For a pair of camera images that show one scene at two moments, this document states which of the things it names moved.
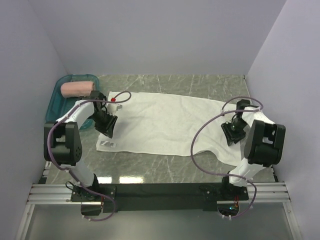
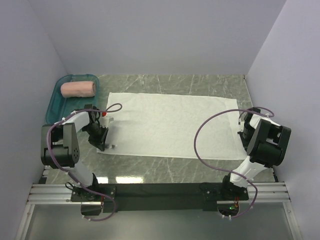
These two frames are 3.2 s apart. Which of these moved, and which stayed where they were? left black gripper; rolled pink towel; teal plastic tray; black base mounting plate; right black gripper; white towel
Moved: left black gripper; right black gripper
Stayed: rolled pink towel; white towel; teal plastic tray; black base mounting plate
